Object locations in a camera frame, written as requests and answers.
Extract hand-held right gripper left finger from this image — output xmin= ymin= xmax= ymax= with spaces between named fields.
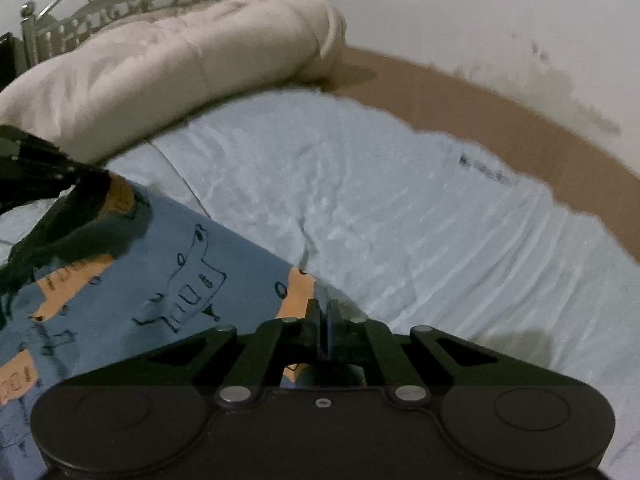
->
xmin=64 ymin=299 xmax=325 ymax=403

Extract metal bed headboard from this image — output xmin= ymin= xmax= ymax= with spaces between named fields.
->
xmin=20 ymin=0 xmax=326 ymax=68

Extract cream comforter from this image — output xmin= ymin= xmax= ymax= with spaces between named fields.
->
xmin=0 ymin=0 xmax=348 ymax=163

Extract light blue ribbed blanket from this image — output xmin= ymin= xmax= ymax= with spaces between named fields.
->
xmin=0 ymin=87 xmax=640 ymax=480

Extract brown mattress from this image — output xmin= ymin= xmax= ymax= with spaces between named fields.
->
xmin=320 ymin=45 xmax=640 ymax=263

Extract dark object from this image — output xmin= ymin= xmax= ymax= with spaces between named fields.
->
xmin=0 ymin=32 xmax=23 ymax=92

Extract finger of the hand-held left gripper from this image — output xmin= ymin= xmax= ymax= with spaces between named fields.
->
xmin=0 ymin=124 xmax=112 ymax=213
xmin=0 ymin=176 xmax=153 ymax=311

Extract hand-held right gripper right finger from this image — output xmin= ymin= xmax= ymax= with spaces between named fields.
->
xmin=324 ymin=300 xmax=593 ymax=403

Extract blue printed pants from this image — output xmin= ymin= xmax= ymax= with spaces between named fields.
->
xmin=0 ymin=170 xmax=361 ymax=480

